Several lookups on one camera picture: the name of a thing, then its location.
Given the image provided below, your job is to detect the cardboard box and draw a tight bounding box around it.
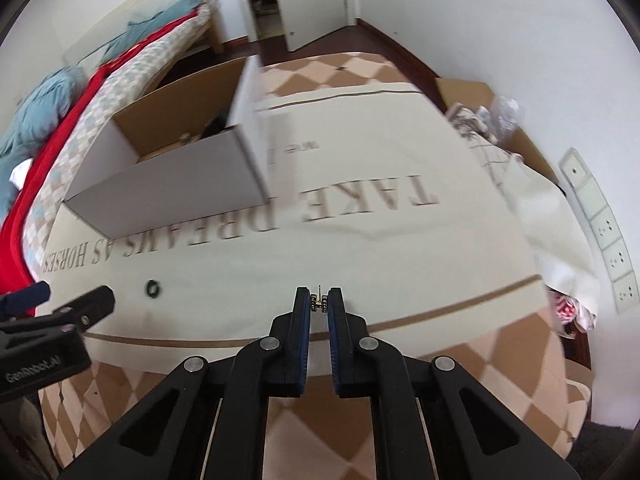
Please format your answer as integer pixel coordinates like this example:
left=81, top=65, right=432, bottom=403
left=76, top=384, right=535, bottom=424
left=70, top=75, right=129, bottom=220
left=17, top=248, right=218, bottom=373
left=435, top=77, right=562, bottom=187
left=62, top=57, right=274, bottom=239

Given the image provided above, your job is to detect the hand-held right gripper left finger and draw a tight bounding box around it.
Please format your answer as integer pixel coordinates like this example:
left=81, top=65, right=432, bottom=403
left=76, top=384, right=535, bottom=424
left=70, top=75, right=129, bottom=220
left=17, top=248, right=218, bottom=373
left=60, top=286, right=313, bottom=480

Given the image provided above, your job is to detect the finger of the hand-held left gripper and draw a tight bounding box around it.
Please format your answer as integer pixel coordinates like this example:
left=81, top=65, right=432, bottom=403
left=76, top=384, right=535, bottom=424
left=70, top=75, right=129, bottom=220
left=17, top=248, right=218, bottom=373
left=0, top=281, right=52, bottom=320
left=37, top=285, right=117, bottom=335

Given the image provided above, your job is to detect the red patterned bag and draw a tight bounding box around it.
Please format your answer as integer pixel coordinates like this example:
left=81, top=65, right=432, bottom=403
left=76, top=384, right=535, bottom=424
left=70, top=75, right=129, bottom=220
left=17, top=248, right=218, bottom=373
left=550, top=289, right=582, bottom=337

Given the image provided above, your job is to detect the white wall socket strip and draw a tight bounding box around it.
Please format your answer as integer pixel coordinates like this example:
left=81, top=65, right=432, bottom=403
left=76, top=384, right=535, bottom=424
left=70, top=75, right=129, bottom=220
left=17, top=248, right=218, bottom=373
left=557, top=147, right=640, bottom=317

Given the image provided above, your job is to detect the white door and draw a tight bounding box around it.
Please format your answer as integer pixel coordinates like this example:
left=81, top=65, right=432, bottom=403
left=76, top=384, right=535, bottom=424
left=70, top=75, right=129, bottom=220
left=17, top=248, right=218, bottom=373
left=268, top=0, right=359, bottom=53

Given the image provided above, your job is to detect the beige bed frame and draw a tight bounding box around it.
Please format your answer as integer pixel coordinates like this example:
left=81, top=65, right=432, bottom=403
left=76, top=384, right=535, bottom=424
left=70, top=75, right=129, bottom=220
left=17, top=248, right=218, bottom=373
left=62, top=0, right=224, bottom=67

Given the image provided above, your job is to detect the white cloth bag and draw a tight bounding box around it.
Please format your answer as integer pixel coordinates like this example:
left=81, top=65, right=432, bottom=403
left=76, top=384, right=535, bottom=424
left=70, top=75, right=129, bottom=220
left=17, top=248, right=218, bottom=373
left=445, top=102, right=602, bottom=332

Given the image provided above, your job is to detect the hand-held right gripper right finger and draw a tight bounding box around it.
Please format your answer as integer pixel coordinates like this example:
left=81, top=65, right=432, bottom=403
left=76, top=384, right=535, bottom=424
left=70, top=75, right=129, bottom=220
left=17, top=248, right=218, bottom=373
left=326, top=286, right=582, bottom=480

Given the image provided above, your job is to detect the clear bubble wrap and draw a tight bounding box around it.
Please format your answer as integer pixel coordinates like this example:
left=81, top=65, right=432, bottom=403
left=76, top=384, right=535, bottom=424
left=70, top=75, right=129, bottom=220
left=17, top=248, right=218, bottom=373
left=487, top=94, right=522, bottom=137

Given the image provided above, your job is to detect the checkered bed sheet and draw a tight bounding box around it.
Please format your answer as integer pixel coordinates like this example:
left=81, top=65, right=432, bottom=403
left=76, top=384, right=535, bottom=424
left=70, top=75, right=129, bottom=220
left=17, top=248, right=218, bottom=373
left=20, top=10, right=212, bottom=281

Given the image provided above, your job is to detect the crumpled blue duvet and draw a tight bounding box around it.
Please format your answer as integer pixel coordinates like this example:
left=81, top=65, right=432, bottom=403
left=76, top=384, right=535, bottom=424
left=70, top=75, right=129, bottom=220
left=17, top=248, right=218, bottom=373
left=0, top=66, right=91, bottom=217

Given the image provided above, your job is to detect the dark fuzzy cloth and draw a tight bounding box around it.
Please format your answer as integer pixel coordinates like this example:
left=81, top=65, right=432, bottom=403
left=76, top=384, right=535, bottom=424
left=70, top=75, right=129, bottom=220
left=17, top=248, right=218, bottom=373
left=565, top=420, right=640, bottom=480

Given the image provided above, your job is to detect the bed with red blanket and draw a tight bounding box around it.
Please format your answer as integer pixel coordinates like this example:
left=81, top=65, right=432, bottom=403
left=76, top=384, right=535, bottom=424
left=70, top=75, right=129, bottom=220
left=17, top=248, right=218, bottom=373
left=0, top=2, right=206, bottom=297

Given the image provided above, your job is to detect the flattened cardboard box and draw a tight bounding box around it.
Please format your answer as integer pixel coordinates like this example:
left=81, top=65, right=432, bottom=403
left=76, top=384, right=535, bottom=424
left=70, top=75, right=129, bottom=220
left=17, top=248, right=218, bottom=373
left=435, top=77, right=562, bottom=187

